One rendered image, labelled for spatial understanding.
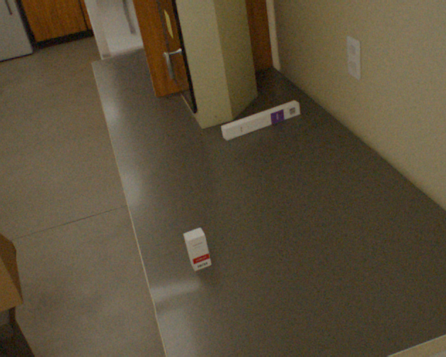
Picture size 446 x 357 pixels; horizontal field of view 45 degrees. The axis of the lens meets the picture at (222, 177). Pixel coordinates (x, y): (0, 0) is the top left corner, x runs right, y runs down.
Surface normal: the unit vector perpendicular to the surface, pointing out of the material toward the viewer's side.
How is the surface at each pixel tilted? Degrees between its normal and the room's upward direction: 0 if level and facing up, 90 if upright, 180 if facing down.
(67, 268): 0
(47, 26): 90
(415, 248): 0
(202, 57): 90
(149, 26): 90
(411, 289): 0
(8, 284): 90
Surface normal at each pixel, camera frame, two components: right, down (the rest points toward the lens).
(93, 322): -0.16, -0.83
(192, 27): 0.28, 0.47
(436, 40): -0.95, 0.28
